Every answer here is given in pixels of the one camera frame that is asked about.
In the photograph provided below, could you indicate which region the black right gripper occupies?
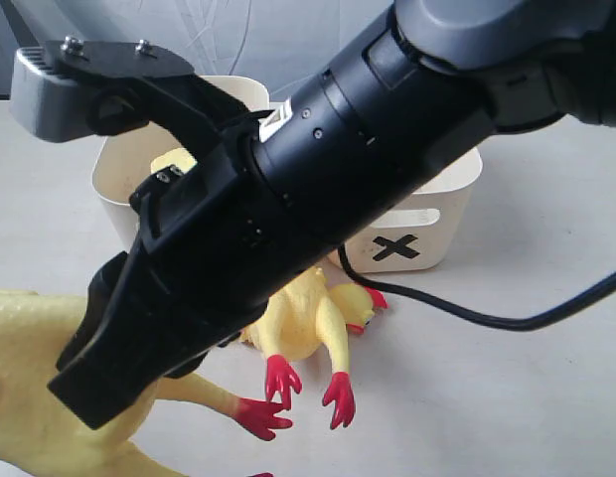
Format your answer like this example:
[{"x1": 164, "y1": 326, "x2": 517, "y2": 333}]
[{"x1": 49, "y1": 148, "x2": 298, "y2": 429}]

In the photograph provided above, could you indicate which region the whole yellow rubber chicken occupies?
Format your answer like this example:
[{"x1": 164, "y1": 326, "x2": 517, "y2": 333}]
[{"x1": 239, "y1": 266, "x2": 388, "y2": 429}]

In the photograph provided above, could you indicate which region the headless yellow rubber chicken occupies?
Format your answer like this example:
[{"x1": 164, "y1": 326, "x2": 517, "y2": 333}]
[{"x1": 0, "y1": 289, "x2": 292, "y2": 476}]

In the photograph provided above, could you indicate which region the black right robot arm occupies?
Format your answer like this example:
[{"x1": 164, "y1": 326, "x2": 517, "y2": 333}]
[{"x1": 46, "y1": 1, "x2": 616, "y2": 429}]

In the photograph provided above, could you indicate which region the rubber chicken in O bin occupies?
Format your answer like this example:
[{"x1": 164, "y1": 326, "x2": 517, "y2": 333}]
[{"x1": 150, "y1": 147, "x2": 197, "y2": 174}]

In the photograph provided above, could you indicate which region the cream bin marked O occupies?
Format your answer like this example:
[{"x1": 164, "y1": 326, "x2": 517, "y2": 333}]
[{"x1": 91, "y1": 76, "x2": 270, "y2": 249}]

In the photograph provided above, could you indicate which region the cream bin marked X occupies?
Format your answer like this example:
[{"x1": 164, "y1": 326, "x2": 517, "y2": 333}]
[{"x1": 346, "y1": 148, "x2": 483, "y2": 274}]

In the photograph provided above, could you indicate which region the white backdrop curtain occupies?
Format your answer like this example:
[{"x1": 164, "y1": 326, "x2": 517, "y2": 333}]
[{"x1": 0, "y1": 1, "x2": 388, "y2": 101}]

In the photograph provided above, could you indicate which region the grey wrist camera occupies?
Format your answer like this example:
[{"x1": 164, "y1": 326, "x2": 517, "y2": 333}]
[{"x1": 9, "y1": 37, "x2": 194, "y2": 143}]

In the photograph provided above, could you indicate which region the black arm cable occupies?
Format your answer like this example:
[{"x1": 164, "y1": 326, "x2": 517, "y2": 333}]
[{"x1": 336, "y1": 242, "x2": 616, "y2": 333}]

